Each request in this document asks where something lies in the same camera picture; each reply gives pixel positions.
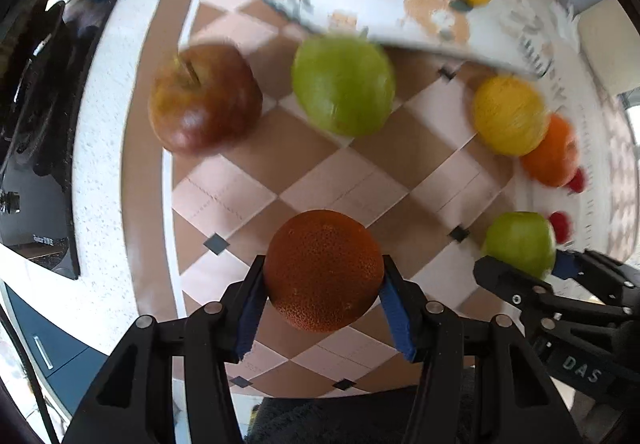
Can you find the checkered table mat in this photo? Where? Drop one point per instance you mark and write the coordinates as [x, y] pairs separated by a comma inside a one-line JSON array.
[[320, 179]]

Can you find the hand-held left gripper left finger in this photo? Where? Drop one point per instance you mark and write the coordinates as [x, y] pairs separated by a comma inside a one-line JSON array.
[[248, 324]]

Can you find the patterned oval plate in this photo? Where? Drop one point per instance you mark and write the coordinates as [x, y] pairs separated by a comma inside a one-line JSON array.
[[390, 9]]

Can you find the small green apple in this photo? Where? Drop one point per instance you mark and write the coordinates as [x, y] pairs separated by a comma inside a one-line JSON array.
[[520, 244]]

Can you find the red apple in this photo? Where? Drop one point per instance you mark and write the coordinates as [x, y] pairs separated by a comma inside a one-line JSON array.
[[204, 99]]

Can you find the large green apple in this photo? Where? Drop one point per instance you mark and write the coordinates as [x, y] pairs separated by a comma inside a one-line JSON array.
[[342, 85]]

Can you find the black cooktop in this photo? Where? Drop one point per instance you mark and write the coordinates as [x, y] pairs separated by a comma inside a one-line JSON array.
[[35, 124]]

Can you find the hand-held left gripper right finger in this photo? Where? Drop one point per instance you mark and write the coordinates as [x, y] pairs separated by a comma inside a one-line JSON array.
[[397, 319]]

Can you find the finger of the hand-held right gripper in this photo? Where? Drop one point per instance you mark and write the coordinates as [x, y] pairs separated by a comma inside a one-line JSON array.
[[565, 265], [505, 280]]

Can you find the small red fruit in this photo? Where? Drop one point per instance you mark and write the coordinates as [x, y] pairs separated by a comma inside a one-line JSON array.
[[576, 181], [561, 226]]

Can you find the blue cabinet drawer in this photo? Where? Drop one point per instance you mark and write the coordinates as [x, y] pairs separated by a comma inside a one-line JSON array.
[[50, 344]]

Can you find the dark orange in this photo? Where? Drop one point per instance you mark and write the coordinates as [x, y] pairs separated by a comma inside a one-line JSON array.
[[324, 270]]

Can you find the bright orange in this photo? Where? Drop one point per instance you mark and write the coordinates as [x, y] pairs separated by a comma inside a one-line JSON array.
[[552, 154]]

